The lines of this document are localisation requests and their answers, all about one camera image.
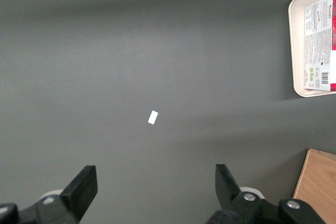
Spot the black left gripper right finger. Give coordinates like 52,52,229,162
207,164,326,224

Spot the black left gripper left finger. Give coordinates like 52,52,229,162
0,165,99,224

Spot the beige plastic tray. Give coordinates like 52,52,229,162
288,0,336,98

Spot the wooden two-drawer cabinet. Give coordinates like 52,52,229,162
292,148,336,224

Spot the small white tape piece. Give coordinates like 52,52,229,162
148,110,159,125

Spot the red and white snack box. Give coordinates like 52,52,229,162
303,0,336,92

